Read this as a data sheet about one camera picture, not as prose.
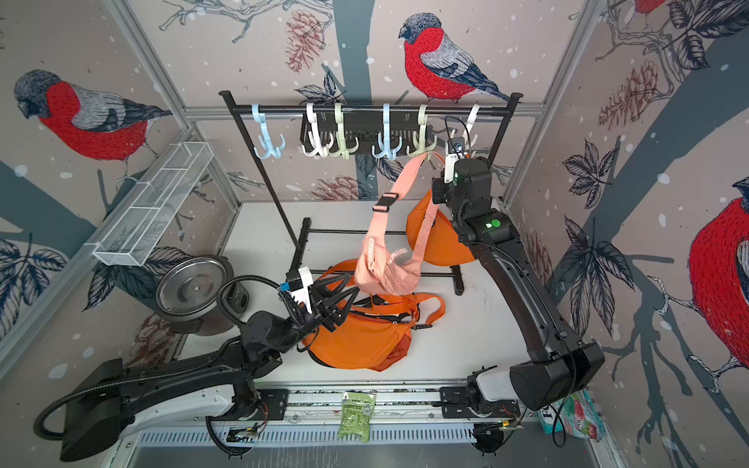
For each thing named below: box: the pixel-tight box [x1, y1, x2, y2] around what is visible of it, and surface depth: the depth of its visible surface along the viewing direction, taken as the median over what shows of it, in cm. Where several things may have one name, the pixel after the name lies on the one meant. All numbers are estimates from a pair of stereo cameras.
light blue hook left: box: [251, 103, 286, 159], surface depth 68 cm
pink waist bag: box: [354, 153, 440, 296], surface depth 67 cm
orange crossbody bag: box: [303, 259, 446, 349], surface depth 81 cm
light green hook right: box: [406, 104, 438, 157], surface depth 70 cm
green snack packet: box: [337, 391, 377, 443], surface depth 73 cm
